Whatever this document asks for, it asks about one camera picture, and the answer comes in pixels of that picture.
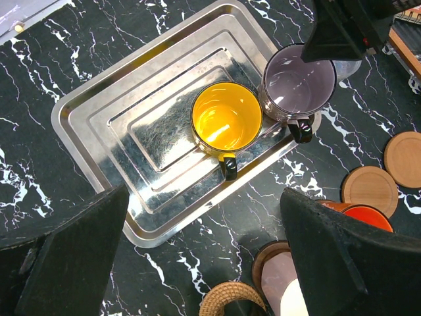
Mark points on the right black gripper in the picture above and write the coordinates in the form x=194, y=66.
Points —
x=343, y=31

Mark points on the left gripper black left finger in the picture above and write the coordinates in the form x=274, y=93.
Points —
x=61, y=265

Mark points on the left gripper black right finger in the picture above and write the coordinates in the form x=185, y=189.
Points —
x=347, y=267

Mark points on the orange red mug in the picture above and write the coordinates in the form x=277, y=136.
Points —
x=364, y=213

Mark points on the pink mug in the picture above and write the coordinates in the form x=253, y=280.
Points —
x=281, y=287

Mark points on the dark brown wooden coaster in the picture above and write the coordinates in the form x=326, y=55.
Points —
x=267, y=252

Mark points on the light brown wooden coaster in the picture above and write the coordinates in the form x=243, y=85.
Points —
x=371, y=186

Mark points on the lilac mug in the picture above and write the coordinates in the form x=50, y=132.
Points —
x=292, y=90

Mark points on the yellow mug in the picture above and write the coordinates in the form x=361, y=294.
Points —
x=225, y=119

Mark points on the silver metal tray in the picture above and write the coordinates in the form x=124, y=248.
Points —
x=130, y=124

